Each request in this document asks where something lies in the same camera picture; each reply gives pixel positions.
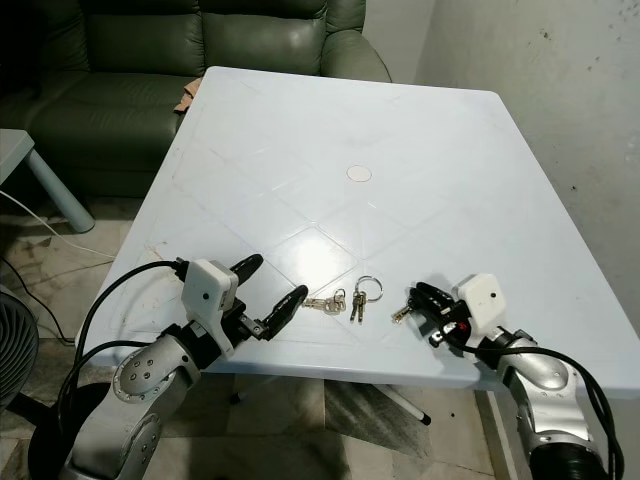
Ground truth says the white plastic table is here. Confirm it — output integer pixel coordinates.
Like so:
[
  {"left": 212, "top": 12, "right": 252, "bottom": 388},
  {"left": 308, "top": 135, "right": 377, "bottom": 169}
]
[{"left": 95, "top": 65, "right": 640, "bottom": 480}]

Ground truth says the black floor fan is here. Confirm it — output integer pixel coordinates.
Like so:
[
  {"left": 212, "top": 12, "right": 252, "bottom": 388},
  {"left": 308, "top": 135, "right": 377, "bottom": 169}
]
[{"left": 0, "top": 288, "right": 83, "bottom": 480}]

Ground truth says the brown crumpled cloth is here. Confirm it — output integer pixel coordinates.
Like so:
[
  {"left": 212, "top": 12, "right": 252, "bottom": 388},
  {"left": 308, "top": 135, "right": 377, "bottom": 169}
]
[{"left": 174, "top": 79, "right": 204, "bottom": 114}]

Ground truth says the small grey side table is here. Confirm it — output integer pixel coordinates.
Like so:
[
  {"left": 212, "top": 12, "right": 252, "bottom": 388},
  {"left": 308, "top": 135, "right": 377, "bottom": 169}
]
[{"left": 0, "top": 128, "right": 98, "bottom": 234}]

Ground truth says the green leather sofa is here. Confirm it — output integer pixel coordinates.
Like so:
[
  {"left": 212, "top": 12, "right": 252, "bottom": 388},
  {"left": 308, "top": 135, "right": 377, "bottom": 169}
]
[{"left": 0, "top": 0, "right": 392, "bottom": 199}]

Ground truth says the gold key with small ring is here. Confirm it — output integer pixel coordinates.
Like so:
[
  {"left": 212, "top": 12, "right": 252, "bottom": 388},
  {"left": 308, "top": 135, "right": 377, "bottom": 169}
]
[{"left": 301, "top": 289, "right": 348, "bottom": 316}]

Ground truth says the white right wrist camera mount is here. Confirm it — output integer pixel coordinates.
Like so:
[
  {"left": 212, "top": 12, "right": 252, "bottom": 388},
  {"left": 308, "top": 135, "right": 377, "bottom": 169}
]
[{"left": 451, "top": 272, "right": 507, "bottom": 337}]

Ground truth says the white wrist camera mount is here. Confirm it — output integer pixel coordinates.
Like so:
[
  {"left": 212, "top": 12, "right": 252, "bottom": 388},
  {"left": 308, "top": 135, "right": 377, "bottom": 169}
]
[
  {"left": 181, "top": 259, "right": 240, "bottom": 348},
  {"left": 451, "top": 272, "right": 507, "bottom": 337}
]

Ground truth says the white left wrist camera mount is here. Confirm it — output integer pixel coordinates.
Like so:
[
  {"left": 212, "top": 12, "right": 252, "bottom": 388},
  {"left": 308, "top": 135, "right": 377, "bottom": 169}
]
[{"left": 181, "top": 259, "right": 240, "bottom": 348}]

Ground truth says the large silver ring with keys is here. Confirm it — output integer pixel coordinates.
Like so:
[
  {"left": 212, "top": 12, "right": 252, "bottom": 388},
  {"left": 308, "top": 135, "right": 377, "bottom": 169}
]
[{"left": 349, "top": 275, "right": 384, "bottom": 324}]

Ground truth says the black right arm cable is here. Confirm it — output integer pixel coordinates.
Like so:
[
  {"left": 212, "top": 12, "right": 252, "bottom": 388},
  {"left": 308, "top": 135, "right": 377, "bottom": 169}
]
[{"left": 468, "top": 333, "right": 613, "bottom": 473}]

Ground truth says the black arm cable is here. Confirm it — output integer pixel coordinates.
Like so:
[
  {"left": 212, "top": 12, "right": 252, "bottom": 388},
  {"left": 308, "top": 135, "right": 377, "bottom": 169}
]
[
  {"left": 468, "top": 333, "right": 613, "bottom": 473},
  {"left": 54, "top": 257, "right": 193, "bottom": 446}
]

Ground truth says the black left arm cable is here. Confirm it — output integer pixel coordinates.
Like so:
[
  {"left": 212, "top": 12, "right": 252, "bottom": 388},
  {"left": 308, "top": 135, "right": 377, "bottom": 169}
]
[{"left": 54, "top": 257, "right": 193, "bottom": 446}]

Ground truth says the black floor cable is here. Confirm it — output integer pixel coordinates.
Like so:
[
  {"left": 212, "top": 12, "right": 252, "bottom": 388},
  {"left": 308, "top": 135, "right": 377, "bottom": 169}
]
[{"left": 0, "top": 258, "right": 66, "bottom": 306}]

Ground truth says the white floor cable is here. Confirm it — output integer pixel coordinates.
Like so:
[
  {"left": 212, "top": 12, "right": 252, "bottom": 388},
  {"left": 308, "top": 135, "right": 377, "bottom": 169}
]
[{"left": 0, "top": 188, "right": 118, "bottom": 265}]

